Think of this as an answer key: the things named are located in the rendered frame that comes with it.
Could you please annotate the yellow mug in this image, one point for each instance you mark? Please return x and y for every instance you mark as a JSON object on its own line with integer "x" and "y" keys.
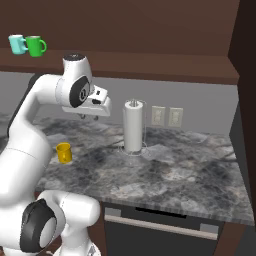
{"x": 64, "y": 152}

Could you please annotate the green mug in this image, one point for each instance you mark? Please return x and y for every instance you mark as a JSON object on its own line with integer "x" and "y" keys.
{"x": 35, "y": 46}

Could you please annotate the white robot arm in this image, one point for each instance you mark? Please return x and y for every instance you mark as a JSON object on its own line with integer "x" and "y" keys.
{"x": 23, "y": 156}

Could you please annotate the teal mug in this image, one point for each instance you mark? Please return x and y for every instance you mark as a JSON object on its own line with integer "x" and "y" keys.
{"x": 16, "y": 44}

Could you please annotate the black dishwasher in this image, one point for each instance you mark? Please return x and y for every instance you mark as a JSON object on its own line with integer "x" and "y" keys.
{"x": 160, "y": 233}

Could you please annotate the white paper towel roll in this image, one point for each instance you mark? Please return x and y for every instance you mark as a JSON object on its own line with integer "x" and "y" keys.
{"x": 132, "y": 126}

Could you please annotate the dark brown wall cabinet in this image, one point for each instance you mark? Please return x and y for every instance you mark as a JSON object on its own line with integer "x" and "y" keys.
{"x": 133, "y": 36}

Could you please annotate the white wall outlet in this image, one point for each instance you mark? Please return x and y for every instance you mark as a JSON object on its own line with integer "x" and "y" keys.
{"x": 175, "y": 117}
{"x": 158, "y": 115}

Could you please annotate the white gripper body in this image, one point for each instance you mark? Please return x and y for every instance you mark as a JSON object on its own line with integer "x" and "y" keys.
{"x": 89, "y": 107}

